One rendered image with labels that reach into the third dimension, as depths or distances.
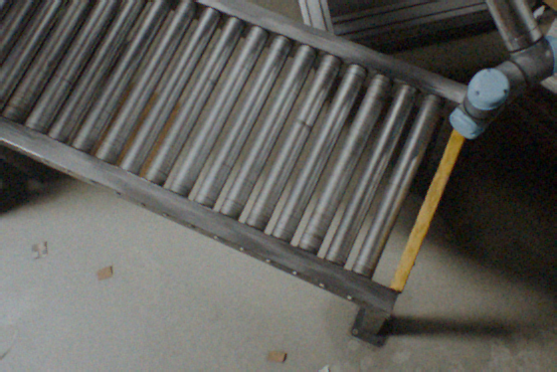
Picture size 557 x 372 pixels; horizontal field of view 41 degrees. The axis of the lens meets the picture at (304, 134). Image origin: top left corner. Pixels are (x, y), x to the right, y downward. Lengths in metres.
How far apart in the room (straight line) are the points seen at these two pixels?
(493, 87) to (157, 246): 1.39
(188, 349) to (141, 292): 0.24
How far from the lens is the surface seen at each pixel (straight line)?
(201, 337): 2.47
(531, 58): 1.58
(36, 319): 2.63
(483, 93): 1.52
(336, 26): 2.45
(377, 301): 1.63
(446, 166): 1.68
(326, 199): 1.67
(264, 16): 1.84
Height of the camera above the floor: 2.42
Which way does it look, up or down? 71 degrees down
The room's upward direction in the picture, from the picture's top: 11 degrees counter-clockwise
